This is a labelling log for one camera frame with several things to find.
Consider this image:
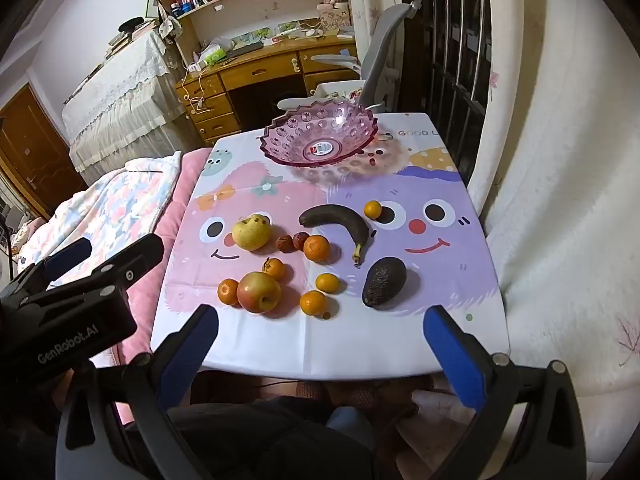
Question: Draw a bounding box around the green tissue pack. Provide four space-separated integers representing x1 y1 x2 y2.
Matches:
199 42 233 66

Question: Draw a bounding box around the large orange mandarin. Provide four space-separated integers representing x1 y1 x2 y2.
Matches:
303 234 331 263

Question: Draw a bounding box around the dark overripe banana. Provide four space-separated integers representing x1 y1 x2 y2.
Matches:
298 204 371 267

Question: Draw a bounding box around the grey office chair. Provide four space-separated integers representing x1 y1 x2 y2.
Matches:
277 0 426 113

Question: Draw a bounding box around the white flower print curtain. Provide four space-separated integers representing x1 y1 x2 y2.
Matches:
467 0 640 480

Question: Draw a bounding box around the wooden desk with drawers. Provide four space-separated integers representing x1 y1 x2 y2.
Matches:
175 35 361 143

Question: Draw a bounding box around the small yellow-orange kumquat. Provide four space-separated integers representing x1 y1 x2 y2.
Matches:
315 272 342 295

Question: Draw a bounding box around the red apple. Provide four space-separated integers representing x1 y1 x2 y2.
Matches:
236 271 282 314

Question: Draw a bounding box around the metal window grille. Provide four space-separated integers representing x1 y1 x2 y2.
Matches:
400 0 493 186

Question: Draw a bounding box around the orange mandarin with stem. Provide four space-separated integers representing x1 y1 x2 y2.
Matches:
261 257 287 282

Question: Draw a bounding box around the dark avocado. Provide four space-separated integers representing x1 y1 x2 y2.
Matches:
362 256 407 308

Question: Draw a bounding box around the white lace furniture cover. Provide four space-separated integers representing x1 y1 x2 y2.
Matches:
62 30 201 173

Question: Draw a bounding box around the wooden door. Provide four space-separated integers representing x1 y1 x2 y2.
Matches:
0 82 88 221

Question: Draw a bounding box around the yellow pear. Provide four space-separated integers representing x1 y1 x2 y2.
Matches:
231 213 273 252

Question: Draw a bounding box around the white tray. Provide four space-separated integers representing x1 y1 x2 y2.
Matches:
314 81 373 107

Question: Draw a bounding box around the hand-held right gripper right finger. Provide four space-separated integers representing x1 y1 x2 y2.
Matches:
423 305 587 480

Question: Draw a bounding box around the floral quilt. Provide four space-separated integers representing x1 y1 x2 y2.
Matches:
10 150 183 288

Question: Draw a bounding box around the white charger cable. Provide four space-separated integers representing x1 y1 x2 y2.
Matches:
180 62 211 116

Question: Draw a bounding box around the pink glass fruit bowl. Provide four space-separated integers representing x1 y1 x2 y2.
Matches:
258 99 379 167

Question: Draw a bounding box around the pink plush blanket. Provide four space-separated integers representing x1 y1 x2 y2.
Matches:
112 150 216 366

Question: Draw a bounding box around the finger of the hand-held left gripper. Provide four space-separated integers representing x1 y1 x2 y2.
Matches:
10 237 94 303
29 233 166 312

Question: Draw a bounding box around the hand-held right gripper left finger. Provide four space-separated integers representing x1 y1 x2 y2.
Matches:
54 304 219 480

